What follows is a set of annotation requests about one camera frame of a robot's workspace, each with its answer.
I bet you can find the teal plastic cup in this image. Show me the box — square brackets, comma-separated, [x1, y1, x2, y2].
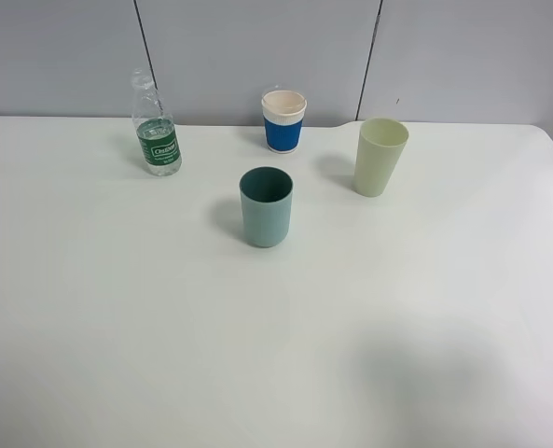
[239, 166, 294, 248]

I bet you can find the white cup with blue sleeve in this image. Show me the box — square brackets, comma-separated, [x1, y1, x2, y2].
[261, 86, 308, 154]

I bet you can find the clear green-label water bottle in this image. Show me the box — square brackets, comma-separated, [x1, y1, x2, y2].
[131, 69, 182, 176]

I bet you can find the pale green tall cup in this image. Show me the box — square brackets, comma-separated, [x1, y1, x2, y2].
[353, 118, 409, 197]

